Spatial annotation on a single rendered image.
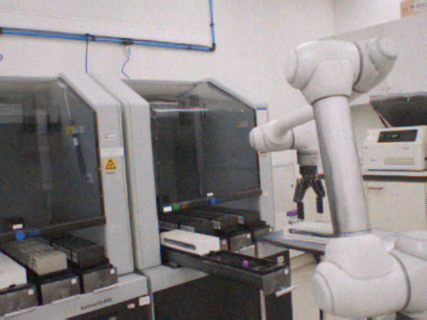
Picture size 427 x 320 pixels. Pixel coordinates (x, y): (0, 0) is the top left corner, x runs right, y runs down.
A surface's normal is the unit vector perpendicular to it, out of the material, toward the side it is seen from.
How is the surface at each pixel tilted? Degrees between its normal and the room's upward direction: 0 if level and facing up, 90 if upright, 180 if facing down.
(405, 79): 90
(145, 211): 90
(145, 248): 90
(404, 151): 90
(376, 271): 73
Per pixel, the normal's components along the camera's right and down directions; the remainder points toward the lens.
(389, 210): -0.76, 0.08
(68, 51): 0.64, 0.00
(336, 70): 0.22, -0.11
